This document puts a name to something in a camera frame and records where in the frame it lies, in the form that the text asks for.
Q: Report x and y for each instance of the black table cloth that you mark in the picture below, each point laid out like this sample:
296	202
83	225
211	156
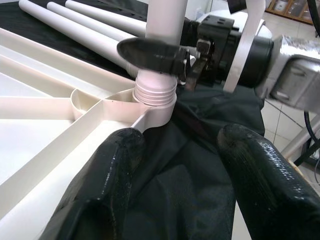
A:
180	175

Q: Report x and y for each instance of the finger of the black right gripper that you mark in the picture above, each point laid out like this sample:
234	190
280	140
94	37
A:
150	55

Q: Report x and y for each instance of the wooden shelf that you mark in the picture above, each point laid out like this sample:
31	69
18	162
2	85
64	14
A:
287	10

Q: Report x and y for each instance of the grey metal bar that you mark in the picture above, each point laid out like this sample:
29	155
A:
297	145

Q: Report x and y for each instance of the white plastic children table top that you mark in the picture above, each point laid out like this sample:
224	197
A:
37	130

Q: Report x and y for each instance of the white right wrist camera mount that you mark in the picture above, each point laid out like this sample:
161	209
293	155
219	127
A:
246	45

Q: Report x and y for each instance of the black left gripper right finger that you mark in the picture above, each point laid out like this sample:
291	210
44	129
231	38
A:
270	190

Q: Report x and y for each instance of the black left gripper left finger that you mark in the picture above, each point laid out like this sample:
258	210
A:
100	190

